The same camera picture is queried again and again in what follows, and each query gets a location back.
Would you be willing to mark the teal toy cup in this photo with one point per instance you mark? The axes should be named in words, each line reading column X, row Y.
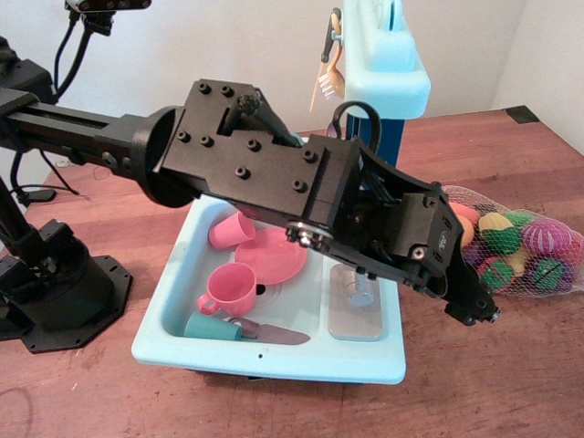
column 200, row 326

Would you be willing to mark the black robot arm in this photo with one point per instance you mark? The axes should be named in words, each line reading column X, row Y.
column 225, row 141

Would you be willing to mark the toy knife purple handle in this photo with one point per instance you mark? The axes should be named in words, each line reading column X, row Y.
column 267, row 333

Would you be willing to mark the pink toy plate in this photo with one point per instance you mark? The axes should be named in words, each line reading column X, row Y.
column 271, row 257

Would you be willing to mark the net bag of toy vegetables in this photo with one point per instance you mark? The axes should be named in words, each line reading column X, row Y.
column 517, row 252

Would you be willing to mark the pink toy mug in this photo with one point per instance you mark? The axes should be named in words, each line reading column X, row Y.
column 231, row 288

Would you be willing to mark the light blue toy sink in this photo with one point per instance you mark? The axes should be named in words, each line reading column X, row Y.
column 348, row 344

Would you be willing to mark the orange toy spoon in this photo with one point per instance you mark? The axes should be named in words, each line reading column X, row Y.
column 334, row 85

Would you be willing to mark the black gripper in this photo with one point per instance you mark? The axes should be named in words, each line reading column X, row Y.
column 356, row 208

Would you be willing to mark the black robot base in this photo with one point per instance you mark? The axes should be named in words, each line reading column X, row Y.
column 55, row 295

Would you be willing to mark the pink toy cup lying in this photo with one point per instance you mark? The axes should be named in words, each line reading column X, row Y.
column 234, row 230

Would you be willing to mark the overhead camera with cables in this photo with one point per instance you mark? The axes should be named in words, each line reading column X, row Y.
column 96, row 17

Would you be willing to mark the grey toy faucet lever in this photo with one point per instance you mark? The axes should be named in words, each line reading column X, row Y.
column 359, row 291

